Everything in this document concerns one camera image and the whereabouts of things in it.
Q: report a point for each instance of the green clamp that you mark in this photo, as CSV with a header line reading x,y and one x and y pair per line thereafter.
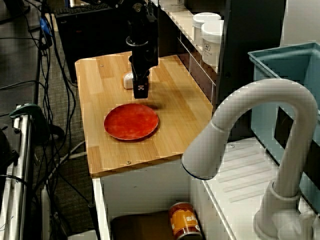
x,y
25,110

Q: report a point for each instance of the black computer tower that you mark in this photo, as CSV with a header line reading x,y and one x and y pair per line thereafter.
x,y
82,50

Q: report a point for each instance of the brown board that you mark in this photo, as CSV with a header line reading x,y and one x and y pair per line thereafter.
x,y
140,225

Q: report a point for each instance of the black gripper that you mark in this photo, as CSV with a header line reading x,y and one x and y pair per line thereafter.
x,y
143,57

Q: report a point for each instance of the white toy sink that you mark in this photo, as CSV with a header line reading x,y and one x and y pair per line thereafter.
x,y
245,162

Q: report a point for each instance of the dark tile backsplash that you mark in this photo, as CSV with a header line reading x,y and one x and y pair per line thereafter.
x,y
200,77

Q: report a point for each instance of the teal plastic bin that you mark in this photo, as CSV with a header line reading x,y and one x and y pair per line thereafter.
x,y
265,100

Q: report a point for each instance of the beige shelf ledge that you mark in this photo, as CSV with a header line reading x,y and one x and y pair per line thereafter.
x,y
182,22

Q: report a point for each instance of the small white block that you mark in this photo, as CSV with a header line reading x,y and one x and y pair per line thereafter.
x,y
127,81

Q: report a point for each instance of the white jar with printed label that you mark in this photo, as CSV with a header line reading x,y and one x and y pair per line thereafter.
x,y
211,50

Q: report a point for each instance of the black cabinet column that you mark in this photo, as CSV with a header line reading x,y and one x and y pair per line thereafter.
x,y
250,37

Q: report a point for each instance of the grey toy faucet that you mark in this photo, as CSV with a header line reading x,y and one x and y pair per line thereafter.
x,y
275,92

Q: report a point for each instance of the orange soup can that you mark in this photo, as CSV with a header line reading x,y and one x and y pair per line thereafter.
x,y
182,220

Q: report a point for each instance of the black shelf end panel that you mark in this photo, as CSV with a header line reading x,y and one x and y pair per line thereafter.
x,y
172,37

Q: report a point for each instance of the aluminium frame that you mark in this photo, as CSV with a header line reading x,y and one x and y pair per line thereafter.
x,y
23,155

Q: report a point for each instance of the red round plate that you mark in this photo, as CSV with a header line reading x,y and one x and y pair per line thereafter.
x,y
130,122

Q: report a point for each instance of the white lidded jar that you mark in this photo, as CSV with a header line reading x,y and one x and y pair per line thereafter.
x,y
170,5
198,27

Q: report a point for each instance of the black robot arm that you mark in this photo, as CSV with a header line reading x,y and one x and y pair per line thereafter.
x,y
140,25

